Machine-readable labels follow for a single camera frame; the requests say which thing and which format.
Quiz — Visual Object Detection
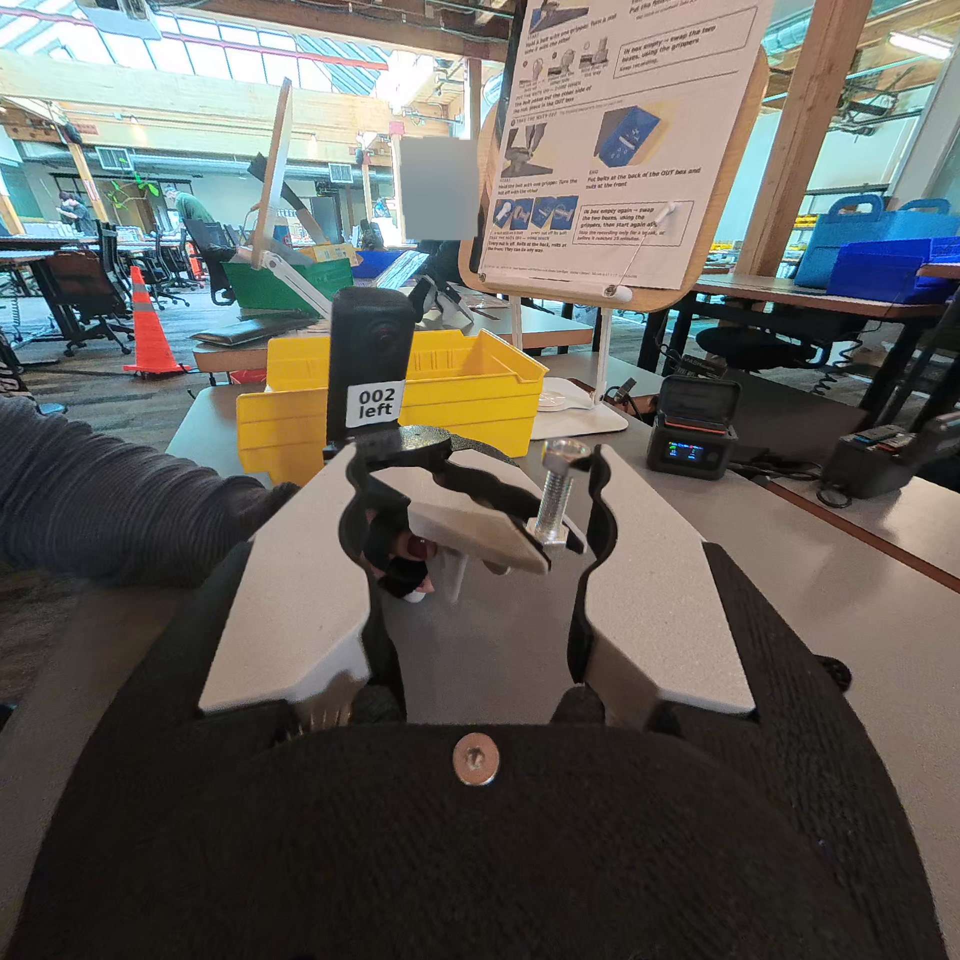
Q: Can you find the paper instruction sheet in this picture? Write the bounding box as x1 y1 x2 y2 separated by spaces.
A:
476 0 777 297

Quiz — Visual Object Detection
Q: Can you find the black charging case with display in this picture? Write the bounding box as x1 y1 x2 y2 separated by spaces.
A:
646 375 742 481

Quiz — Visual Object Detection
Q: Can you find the silver hex bolt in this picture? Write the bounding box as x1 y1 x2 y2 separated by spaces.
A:
534 438 594 530

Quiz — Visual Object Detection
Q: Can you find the orange traffic cone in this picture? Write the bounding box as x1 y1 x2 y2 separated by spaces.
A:
122 264 189 376

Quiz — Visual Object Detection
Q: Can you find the green plastic bin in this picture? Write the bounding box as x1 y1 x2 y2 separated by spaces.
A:
221 255 355 312

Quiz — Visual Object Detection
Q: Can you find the black jacket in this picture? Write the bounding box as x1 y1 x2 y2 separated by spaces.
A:
0 330 39 414

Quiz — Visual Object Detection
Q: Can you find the person's left forearm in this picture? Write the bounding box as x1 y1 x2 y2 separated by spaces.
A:
0 397 301 588

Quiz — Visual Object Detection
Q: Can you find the person's left hand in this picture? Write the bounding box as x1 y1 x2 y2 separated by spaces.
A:
366 510 440 605

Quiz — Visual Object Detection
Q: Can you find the brown office chair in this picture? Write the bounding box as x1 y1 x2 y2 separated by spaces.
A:
41 247 136 357

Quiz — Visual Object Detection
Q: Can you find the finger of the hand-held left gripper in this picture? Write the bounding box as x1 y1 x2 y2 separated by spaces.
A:
371 468 556 577
442 450 588 556

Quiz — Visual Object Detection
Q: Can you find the white round disc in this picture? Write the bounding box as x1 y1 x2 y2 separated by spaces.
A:
536 378 594 414

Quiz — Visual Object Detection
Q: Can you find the black folder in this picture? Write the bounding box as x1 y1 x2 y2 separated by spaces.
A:
189 315 324 348

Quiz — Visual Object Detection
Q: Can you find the white board stand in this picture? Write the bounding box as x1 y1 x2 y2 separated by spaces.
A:
510 296 630 438

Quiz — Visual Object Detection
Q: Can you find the black coiled cable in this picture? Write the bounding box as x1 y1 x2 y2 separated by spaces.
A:
813 341 864 399

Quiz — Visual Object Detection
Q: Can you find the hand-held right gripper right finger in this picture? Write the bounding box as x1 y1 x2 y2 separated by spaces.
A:
568 444 756 727

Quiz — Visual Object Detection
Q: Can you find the black battery charger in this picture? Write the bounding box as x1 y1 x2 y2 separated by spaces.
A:
821 423 920 500

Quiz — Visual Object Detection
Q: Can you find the ceiling projector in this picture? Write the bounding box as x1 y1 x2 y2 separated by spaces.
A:
75 0 165 40

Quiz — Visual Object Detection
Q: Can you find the yellow plastic bin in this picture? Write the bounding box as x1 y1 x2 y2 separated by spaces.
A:
236 330 550 481

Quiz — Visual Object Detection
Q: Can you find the thin wooden board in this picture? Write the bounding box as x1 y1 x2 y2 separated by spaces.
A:
251 77 295 271

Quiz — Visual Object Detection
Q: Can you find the wooden post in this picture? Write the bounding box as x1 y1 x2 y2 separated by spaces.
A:
735 0 875 277

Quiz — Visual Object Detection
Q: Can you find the wood top desk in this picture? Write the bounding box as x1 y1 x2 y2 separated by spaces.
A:
660 273 960 421

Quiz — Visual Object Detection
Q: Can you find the wooden display board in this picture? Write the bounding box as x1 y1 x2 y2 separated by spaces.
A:
457 0 772 312

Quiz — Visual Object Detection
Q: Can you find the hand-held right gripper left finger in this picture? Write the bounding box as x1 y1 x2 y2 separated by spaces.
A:
198 442 410 721

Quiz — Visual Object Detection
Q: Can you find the blue plastic bin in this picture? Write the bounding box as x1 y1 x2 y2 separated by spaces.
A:
828 238 960 305

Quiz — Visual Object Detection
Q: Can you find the black office chair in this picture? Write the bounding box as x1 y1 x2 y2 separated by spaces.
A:
693 326 834 372

